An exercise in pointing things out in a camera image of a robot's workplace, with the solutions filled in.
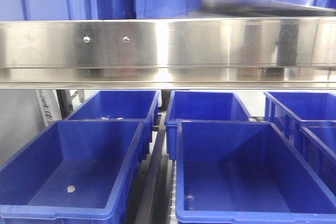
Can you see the silver metal tray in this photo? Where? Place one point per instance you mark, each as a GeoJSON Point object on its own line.
{"type": "Point", "coordinates": [256, 8]}

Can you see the blue rear right bin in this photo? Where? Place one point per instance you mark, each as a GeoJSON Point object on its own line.
{"type": "Point", "coordinates": [289, 111]}

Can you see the blue bin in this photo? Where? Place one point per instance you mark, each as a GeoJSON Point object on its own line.
{"type": "Point", "coordinates": [319, 152]}
{"type": "Point", "coordinates": [73, 172]}
{"type": "Point", "coordinates": [289, 111]}
{"type": "Point", "coordinates": [201, 105]}
{"type": "Point", "coordinates": [140, 105]}
{"type": "Point", "coordinates": [245, 172]}

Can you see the blue front right bin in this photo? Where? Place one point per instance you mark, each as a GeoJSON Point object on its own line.
{"type": "Point", "coordinates": [319, 152]}

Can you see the blue rear middle bin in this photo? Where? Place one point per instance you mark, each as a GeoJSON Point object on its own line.
{"type": "Point", "coordinates": [201, 105]}

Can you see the blue rear left bin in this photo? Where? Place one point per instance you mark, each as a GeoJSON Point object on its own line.
{"type": "Point", "coordinates": [140, 105]}

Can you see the blue front center bin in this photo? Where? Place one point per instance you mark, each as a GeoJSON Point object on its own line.
{"type": "Point", "coordinates": [245, 172]}

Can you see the blue front left bin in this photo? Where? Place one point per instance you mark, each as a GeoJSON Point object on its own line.
{"type": "Point", "coordinates": [73, 172]}

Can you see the stainless steel shelf rail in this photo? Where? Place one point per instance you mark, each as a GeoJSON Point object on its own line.
{"type": "Point", "coordinates": [218, 53]}

